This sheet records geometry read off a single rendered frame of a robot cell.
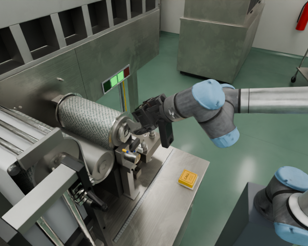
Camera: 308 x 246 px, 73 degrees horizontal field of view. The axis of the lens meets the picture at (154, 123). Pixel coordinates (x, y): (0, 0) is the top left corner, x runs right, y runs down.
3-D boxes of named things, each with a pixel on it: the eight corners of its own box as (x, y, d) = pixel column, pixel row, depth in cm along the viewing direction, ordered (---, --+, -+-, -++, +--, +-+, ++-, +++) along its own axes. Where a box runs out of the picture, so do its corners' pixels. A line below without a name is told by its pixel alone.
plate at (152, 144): (146, 163, 99) (145, 155, 95) (83, 134, 114) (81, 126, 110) (162, 142, 110) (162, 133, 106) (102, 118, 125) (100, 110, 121)
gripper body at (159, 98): (142, 101, 70) (167, 89, 62) (156, 121, 72) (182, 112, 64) (129, 114, 65) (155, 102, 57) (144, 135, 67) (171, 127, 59)
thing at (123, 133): (118, 134, 70) (130, 118, 74) (113, 132, 71) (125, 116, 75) (122, 146, 76) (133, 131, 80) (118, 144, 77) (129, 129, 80)
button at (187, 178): (191, 188, 97) (192, 185, 95) (178, 182, 100) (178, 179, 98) (197, 177, 102) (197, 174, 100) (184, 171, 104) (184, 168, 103)
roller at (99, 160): (96, 189, 73) (88, 168, 65) (46, 161, 82) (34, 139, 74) (116, 165, 81) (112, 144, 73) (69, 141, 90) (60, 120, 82)
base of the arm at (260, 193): (288, 195, 94) (298, 183, 88) (295, 229, 83) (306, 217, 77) (253, 187, 98) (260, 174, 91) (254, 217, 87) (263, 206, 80)
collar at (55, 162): (69, 190, 52) (61, 174, 48) (53, 179, 54) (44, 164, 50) (87, 171, 56) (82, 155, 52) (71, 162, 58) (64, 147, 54)
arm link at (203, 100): (224, 115, 49) (204, 88, 46) (187, 126, 56) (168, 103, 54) (230, 96, 54) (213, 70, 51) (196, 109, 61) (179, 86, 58)
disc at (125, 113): (112, 157, 76) (105, 128, 66) (111, 157, 76) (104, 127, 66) (134, 133, 85) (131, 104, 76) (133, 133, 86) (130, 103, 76)
